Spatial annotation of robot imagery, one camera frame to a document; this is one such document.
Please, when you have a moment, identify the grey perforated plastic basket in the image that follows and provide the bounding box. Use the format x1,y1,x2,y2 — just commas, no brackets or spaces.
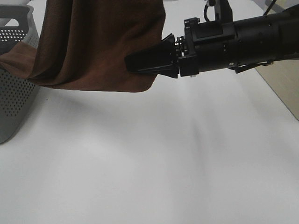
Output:
0,4,39,143

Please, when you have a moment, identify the brown towel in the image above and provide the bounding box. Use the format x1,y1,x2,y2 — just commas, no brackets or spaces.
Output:
0,0,166,92

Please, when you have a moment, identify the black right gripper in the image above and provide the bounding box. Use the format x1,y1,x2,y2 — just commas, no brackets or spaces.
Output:
125,18,236,78

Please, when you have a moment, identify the beige storage box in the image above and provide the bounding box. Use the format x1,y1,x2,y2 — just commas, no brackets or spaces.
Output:
256,60,299,119

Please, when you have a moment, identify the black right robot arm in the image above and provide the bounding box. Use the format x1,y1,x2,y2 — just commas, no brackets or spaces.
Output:
125,0,299,78

